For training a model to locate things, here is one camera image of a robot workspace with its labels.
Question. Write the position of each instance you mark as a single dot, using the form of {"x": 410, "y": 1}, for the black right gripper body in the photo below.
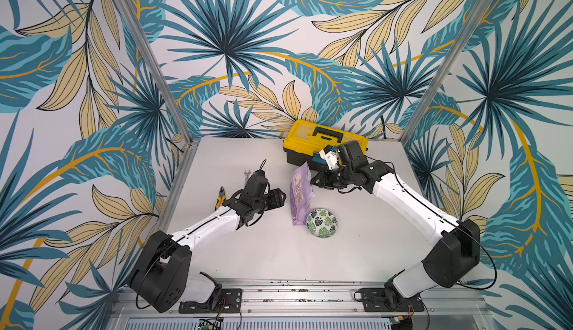
{"x": 324, "y": 178}

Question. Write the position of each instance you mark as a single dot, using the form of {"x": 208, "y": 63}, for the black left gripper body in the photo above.
{"x": 272, "y": 197}

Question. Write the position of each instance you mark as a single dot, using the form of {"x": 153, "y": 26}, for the purple oats bag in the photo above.
{"x": 301, "y": 193}

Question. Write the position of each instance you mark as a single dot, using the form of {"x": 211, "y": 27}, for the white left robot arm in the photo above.
{"x": 161, "y": 275}

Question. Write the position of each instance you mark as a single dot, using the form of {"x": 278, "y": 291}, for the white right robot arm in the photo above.
{"x": 455, "y": 244}

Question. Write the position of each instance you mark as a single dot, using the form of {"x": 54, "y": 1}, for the green leaf pattern bowl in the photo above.
{"x": 322, "y": 223}

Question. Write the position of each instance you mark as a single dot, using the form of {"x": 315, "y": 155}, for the yellow and black toolbox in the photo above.
{"x": 307, "y": 139}

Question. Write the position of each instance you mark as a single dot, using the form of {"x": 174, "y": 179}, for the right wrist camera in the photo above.
{"x": 331, "y": 157}

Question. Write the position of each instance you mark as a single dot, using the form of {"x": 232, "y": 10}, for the yellow handled pliers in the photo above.
{"x": 221, "y": 198}

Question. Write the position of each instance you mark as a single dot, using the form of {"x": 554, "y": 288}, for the aluminium corner post left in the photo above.
{"x": 140, "y": 39}

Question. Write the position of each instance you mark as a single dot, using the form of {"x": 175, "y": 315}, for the aluminium corner post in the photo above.
{"x": 140, "y": 39}
{"x": 465, "y": 26}

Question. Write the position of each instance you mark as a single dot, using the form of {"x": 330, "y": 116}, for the aluminium front rail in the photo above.
{"x": 296, "y": 304}

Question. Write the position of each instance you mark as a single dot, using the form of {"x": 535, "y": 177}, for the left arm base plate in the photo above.
{"x": 225, "y": 301}

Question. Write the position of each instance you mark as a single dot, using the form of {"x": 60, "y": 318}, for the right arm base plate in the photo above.
{"x": 382, "y": 300}

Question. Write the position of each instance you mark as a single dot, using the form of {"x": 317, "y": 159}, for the aluminium corner post right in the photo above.
{"x": 465, "y": 26}

